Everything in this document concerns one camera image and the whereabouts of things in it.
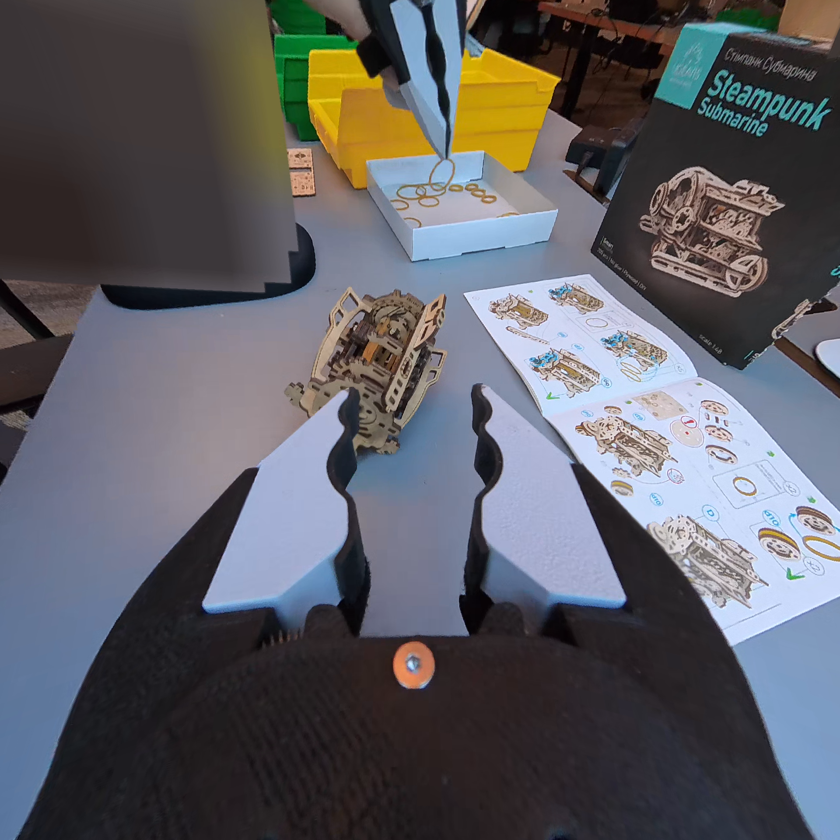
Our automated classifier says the black model kit box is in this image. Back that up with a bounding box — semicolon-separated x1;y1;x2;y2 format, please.
591;23;840;370

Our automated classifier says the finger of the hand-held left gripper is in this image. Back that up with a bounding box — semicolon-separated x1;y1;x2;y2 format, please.
430;0;469;160
382;0;450;161

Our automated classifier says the model instruction booklet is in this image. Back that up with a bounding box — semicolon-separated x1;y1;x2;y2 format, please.
464;273;840;647

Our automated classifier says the white cardboard tray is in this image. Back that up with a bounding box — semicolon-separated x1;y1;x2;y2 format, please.
365;150;559;262

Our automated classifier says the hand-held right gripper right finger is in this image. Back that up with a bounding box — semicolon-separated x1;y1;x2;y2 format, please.
458;385;627;636

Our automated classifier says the wooden mechanical model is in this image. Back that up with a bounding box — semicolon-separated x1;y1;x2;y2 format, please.
284;287;449;457

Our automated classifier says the black device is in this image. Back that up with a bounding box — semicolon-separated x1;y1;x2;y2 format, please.
566;118;641;198

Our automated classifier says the yellow plastic bin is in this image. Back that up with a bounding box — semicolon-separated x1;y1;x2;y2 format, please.
307;47;562;190

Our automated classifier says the green plastic bin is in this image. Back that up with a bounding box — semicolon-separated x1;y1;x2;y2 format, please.
270;0;329;37
274;33;358;142

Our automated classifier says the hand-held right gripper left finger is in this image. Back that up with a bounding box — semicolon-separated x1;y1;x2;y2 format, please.
202;387;371;636

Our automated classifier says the brown background table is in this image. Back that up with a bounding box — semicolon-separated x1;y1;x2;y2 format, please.
538;0;657;119

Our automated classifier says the pile of rubber bands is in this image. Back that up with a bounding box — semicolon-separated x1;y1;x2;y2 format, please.
394;177;522;227

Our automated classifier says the person's left hand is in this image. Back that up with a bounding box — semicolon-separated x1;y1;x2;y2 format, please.
307;0;378;43

